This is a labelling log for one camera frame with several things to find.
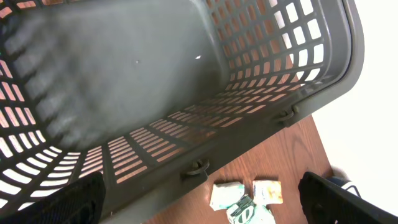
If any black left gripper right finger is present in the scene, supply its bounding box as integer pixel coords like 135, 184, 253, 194
298, 172, 397, 224

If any teal small box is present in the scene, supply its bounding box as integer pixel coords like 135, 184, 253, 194
210, 182, 245, 211

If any orange small box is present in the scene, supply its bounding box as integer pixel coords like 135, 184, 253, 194
252, 180, 283, 205

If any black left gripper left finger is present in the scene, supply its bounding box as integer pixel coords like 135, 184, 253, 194
1, 172, 106, 224

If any teal snack packet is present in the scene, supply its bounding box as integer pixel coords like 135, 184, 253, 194
248, 205, 275, 224

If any grey plastic mesh basket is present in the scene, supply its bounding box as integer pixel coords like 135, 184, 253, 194
1, 0, 364, 223

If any black round-logo packet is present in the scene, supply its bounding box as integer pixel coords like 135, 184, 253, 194
226, 195, 256, 224

